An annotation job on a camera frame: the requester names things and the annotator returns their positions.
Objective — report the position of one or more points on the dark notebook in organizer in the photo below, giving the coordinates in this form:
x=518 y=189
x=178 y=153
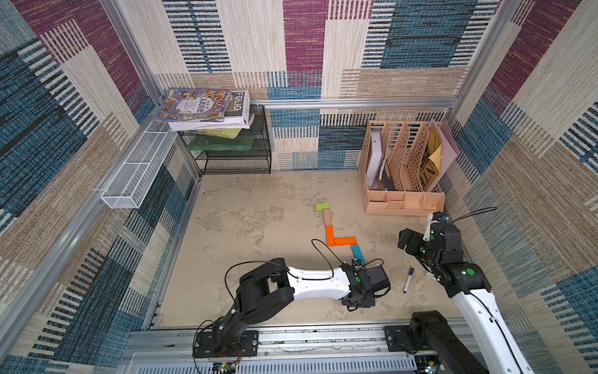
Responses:
x=385 y=179

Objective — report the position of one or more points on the natural wood block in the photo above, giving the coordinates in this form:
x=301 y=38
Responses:
x=327 y=217

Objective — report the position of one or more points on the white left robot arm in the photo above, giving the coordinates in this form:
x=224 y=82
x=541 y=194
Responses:
x=270 y=288

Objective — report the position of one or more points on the yellow paper in organizer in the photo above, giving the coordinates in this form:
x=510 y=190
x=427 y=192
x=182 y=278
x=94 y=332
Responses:
x=435 y=157

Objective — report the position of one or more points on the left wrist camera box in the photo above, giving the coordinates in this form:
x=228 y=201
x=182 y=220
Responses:
x=379 y=281

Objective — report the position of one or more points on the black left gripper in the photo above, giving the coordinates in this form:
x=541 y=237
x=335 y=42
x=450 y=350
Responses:
x=371 y=301

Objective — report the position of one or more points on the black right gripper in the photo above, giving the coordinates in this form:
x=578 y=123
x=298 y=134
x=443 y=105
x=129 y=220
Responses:
x=410 y=241

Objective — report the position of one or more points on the orange block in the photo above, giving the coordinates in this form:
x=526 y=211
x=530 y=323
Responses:
x=330 y=237
x=345 y=241

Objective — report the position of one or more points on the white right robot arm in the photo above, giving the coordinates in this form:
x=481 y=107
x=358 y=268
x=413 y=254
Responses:
x=467 y=285

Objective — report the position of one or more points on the pink desk file organizer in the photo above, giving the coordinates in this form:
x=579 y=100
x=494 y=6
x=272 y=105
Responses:
x=405 y=145

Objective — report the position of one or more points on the white wire mesh basket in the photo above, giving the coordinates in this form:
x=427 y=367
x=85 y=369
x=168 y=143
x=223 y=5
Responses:
x=129 y=187

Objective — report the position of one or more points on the green block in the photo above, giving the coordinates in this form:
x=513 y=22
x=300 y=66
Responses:
x=322 y=206

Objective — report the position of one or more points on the colourful illustrated book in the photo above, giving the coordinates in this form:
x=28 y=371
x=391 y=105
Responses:
x=194 y=105

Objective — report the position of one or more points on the green folder on shelf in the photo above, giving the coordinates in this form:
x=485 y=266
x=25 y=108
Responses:
x=206 y=143

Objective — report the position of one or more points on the teal block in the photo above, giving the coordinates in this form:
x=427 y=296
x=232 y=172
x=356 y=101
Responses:
x=358 y=259

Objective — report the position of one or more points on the black wire mesh shelf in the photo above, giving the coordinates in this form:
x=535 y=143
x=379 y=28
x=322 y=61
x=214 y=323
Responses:
x=250 y=152

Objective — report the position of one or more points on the marker pen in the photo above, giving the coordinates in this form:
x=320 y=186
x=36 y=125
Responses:
x=408 y=279

